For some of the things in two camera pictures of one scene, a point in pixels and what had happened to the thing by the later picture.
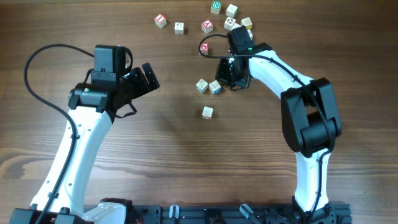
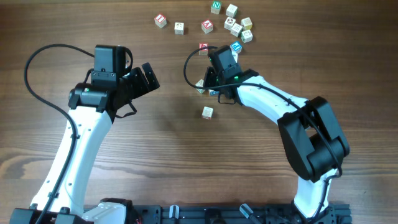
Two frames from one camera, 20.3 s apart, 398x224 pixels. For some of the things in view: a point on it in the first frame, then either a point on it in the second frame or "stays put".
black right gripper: [220, 76] → [211, 71]
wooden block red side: [207, 113] stays put
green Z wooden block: [201, 85] stays put
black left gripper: [137, 80] stays put
